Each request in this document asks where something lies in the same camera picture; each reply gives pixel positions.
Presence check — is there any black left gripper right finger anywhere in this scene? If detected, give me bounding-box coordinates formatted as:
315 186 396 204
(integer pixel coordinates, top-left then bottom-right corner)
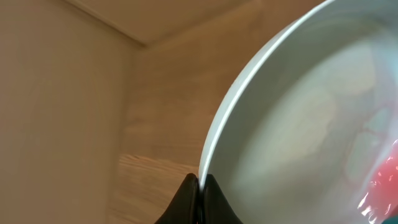
201 174 243 224

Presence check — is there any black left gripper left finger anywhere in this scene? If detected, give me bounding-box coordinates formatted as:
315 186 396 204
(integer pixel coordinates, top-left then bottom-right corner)
155 173 198 224

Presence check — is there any light blue plate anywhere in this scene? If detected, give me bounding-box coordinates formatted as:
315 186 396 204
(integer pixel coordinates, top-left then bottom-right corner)
198 0 397 223

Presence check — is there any green and orange sponge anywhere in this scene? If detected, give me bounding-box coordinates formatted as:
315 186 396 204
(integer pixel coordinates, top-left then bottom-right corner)
358 141 397 224

